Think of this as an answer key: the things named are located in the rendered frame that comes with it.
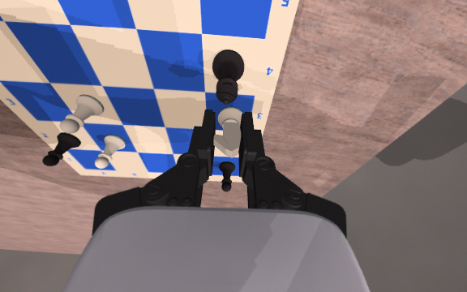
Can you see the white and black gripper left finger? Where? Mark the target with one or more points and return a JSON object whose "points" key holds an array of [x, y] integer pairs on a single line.
{"points": [[182, 184]]}

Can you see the blue and cream chessboard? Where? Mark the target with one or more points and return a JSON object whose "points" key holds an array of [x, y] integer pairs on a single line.
{"points": [[148, 62]]}

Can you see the white pawn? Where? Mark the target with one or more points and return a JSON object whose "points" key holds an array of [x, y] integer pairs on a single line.
{"points": [[112, 144], [87, 106]]}

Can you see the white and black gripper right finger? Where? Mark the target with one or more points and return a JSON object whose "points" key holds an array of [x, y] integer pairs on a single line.
{"points": [[267, 188]]}

